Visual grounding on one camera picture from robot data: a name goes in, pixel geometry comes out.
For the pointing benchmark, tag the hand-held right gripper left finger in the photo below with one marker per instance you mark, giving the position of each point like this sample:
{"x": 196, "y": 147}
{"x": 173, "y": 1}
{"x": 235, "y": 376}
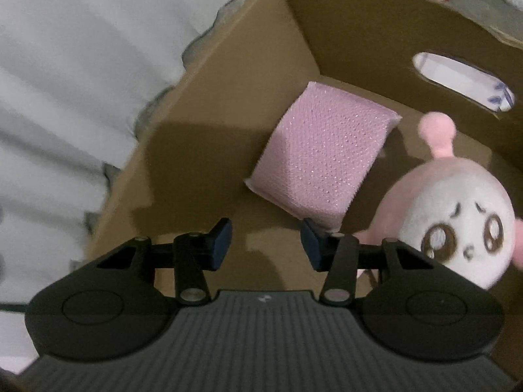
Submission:
{"x": 222, "y": 245}

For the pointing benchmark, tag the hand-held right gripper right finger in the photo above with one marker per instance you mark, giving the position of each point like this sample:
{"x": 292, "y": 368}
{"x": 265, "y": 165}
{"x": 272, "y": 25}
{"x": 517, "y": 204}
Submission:
{"x": 310, "y": 245}

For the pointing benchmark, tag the pink cloth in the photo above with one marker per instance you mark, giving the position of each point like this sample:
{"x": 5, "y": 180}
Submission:
{"x": 322, "y": 151}

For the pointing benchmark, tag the brown cardboard box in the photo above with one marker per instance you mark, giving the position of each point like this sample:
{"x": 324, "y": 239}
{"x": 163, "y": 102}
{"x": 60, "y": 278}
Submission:
{"x": 229, "y": 110}

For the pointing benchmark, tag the pink round plush toy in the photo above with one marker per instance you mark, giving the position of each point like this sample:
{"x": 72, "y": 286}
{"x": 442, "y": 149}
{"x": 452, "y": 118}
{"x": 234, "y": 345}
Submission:
{"x": 449, "y": 196}

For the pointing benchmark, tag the white curtain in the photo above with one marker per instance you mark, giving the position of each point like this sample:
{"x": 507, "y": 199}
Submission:
{"x": 81, "y": 69}

